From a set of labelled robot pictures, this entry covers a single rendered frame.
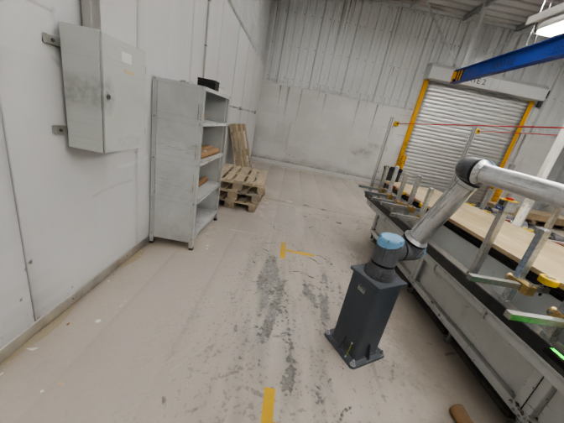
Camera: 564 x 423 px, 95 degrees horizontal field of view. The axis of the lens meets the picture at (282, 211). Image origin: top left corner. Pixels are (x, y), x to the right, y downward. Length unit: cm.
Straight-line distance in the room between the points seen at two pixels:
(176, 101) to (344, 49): 706
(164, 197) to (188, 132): 68
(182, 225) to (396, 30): 822
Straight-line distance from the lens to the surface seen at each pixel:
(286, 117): 870
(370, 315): 180
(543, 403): 217
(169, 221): 279
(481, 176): 146
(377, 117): 906
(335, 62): 893
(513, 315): 152
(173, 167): 261
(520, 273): 187
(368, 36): 924
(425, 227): 174
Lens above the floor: 141
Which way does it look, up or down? 19 degrees down
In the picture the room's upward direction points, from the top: 11 degrees clockwise
